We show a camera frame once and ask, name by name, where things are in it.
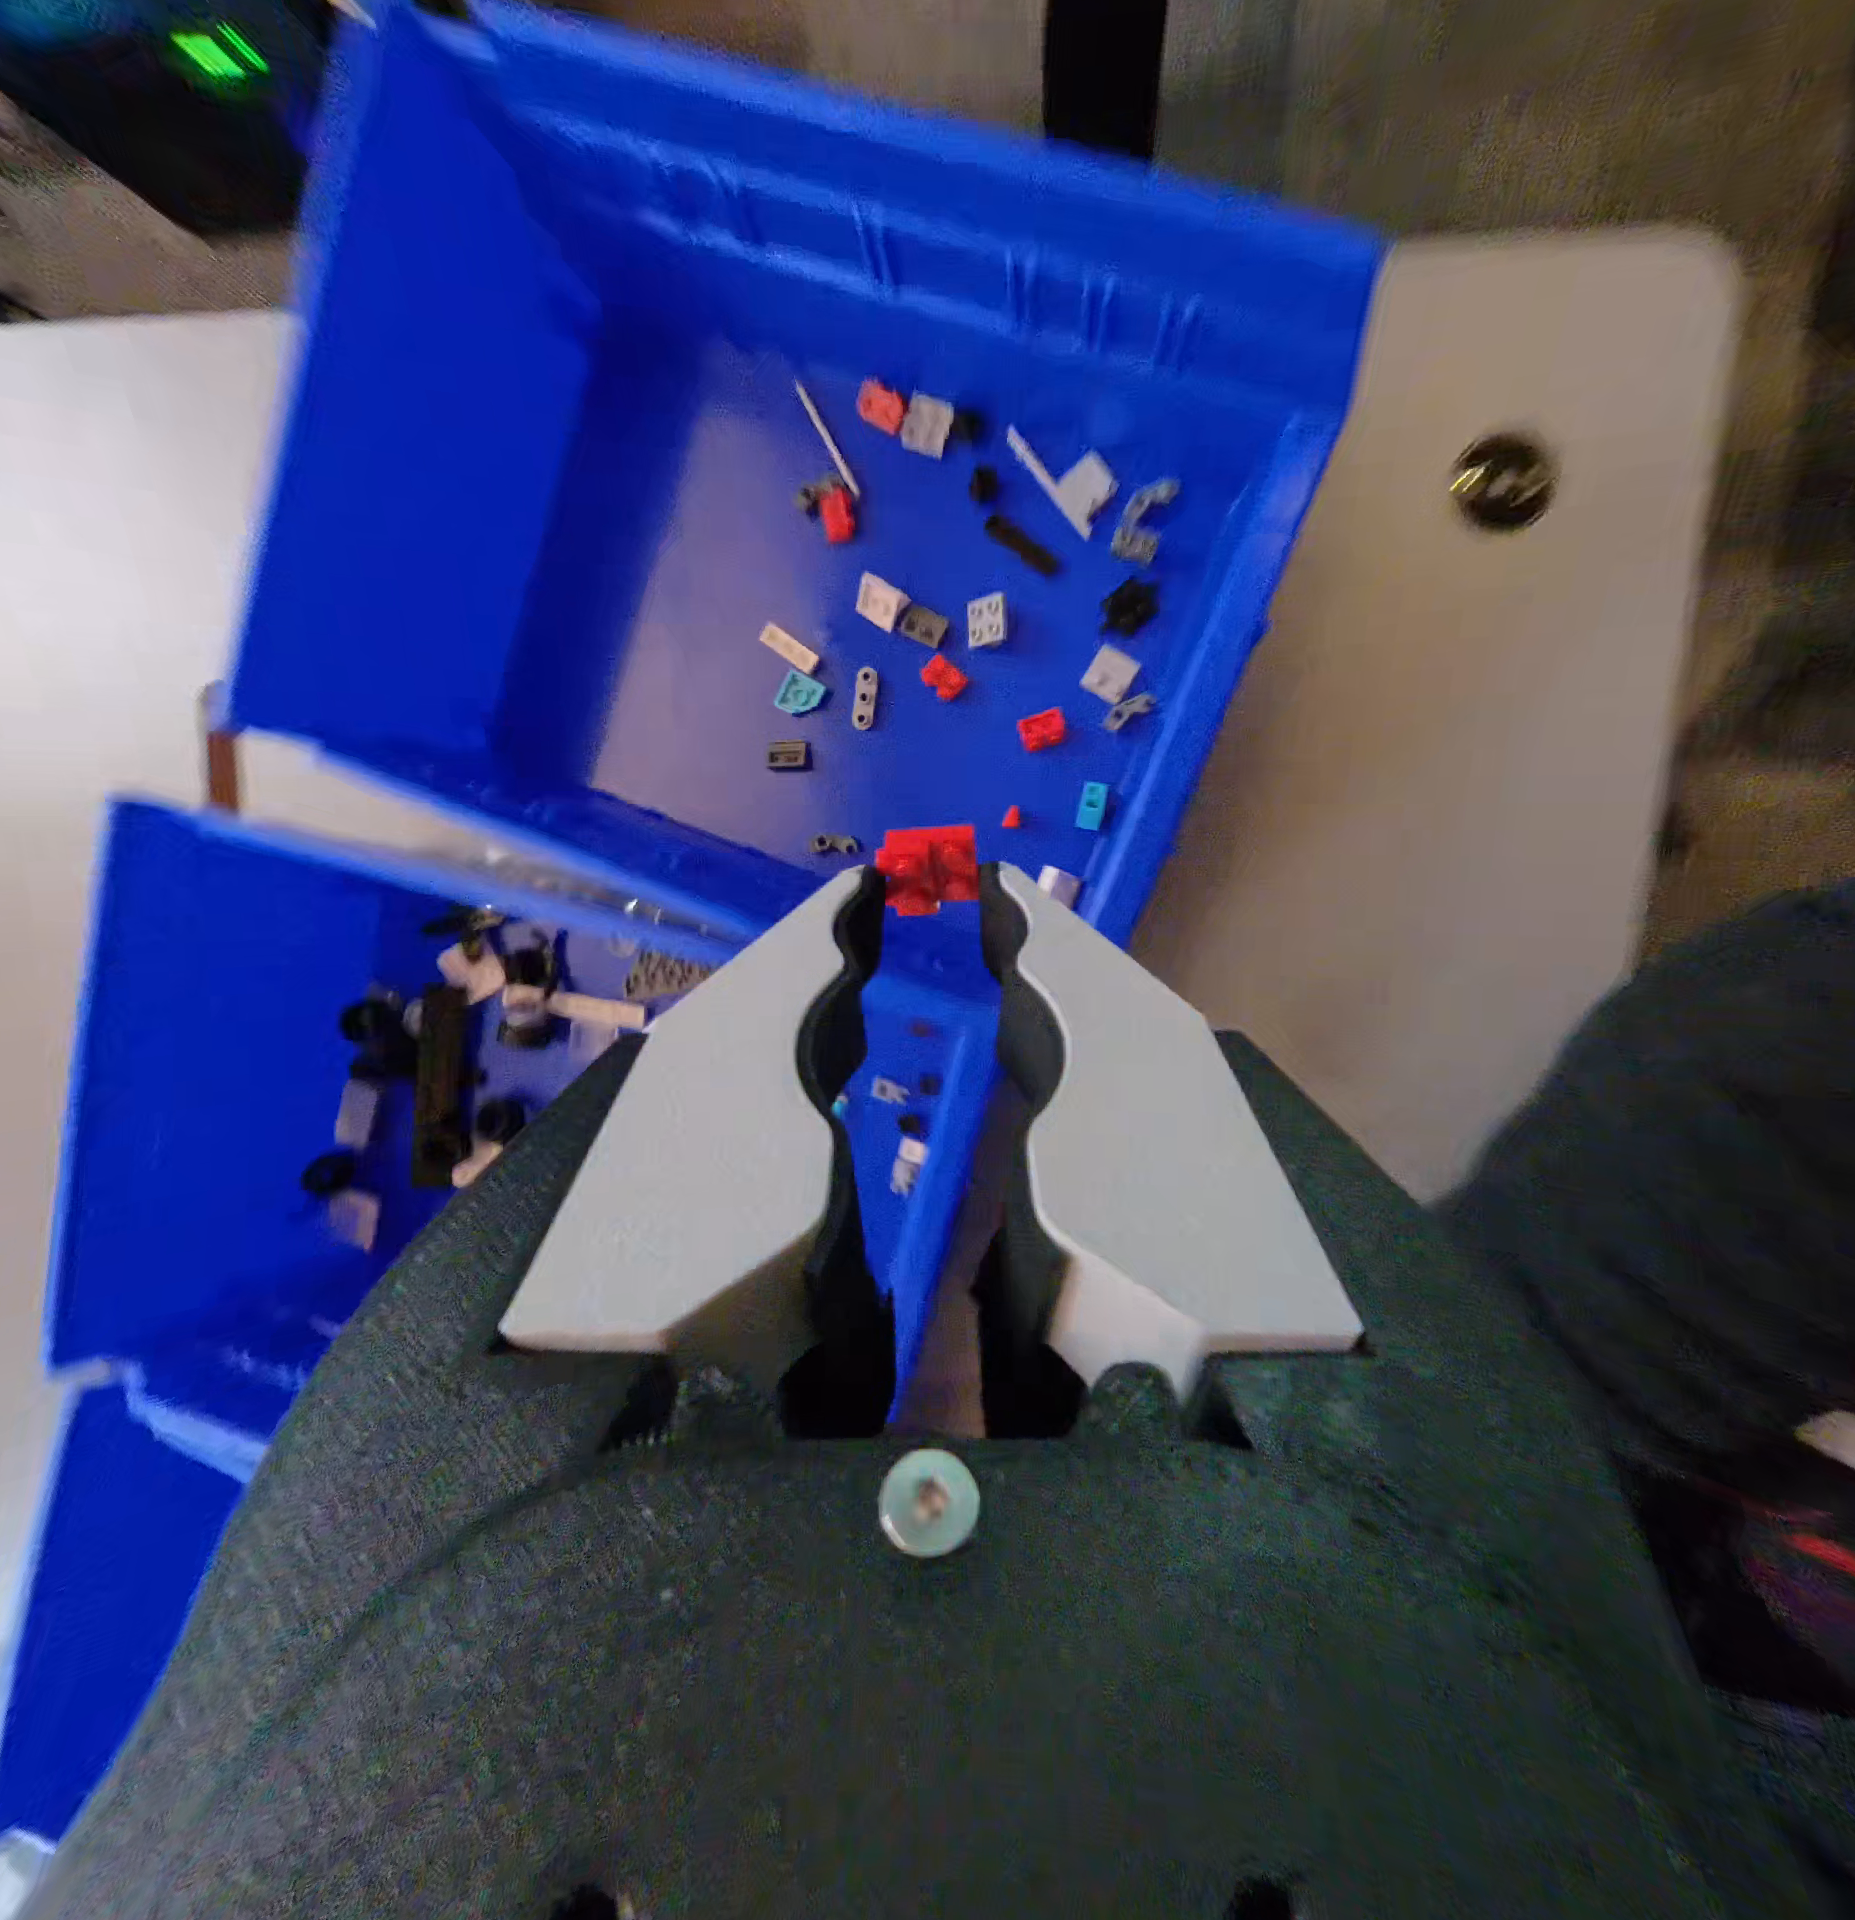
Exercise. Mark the black device with green light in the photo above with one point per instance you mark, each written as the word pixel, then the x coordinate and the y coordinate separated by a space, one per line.
pixel 103 92

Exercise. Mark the black post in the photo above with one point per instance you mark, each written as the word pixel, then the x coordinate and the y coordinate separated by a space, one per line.
pixel 1106 77

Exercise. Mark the scattered small coloured bricks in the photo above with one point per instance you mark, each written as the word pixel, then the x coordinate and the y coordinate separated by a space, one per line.
pixel 989 620

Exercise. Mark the large blue plastic bin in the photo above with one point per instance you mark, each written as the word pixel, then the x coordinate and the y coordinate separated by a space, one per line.
pixel 418 449

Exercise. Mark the round metal grommet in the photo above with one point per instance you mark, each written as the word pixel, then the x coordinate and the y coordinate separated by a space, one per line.
pixel 1503 483

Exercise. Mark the medium blue plastic bin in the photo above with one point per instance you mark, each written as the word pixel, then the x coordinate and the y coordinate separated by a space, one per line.
pixel 193 1050

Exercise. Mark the white side table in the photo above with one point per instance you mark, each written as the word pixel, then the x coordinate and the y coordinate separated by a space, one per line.
pixel 1467 825

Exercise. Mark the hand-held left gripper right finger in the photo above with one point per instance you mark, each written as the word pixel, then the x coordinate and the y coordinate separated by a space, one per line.
pixel 1182 1186

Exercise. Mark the person's dark clothing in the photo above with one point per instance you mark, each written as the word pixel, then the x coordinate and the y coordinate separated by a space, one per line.
pixel 1693 1126

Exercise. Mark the scattered black and white bricks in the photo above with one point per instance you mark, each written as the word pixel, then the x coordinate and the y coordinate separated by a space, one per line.
pixel 441 1082

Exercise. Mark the red toy brick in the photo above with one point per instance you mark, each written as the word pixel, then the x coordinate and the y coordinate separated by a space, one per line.
pixel 924 866

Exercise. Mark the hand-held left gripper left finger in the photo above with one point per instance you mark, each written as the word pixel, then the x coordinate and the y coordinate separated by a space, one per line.
pixel 673 1186

